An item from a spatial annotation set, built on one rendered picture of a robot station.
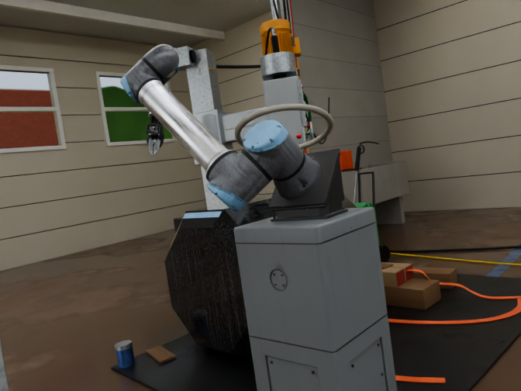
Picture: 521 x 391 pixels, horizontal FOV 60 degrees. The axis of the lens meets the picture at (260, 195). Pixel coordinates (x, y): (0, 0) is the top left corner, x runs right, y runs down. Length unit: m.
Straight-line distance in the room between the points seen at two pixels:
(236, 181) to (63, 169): 7.47
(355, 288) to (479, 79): 5.96
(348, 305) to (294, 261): 0.25
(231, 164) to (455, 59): 6.19
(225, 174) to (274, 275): 0.40
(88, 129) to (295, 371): 7.92
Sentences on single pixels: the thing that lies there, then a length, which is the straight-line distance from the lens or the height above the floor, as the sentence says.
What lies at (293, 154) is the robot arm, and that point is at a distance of 1.60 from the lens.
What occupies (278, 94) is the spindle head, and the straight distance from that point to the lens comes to 2.87.
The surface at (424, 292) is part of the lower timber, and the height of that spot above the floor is 0.13.
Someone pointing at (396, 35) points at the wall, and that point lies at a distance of 7.93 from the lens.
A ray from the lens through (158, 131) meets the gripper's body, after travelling 2.48.
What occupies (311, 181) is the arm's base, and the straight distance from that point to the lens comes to 1.67.
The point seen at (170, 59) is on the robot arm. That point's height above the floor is 1.54.
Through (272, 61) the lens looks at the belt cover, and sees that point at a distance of 2.88.
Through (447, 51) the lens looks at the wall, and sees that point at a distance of 7.58.
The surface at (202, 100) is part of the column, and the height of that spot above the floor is 1.65.
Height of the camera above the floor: 1.06
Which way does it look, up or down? 4 degrees down
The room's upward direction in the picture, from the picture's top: 8 degrees counter-clockwise
